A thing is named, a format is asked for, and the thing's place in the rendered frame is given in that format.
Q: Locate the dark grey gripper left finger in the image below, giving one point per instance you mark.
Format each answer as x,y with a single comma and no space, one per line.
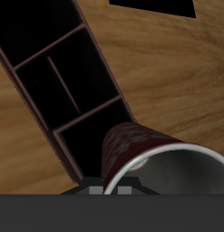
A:
92,185

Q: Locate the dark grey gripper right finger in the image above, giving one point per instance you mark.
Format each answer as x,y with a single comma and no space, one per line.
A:
128,188

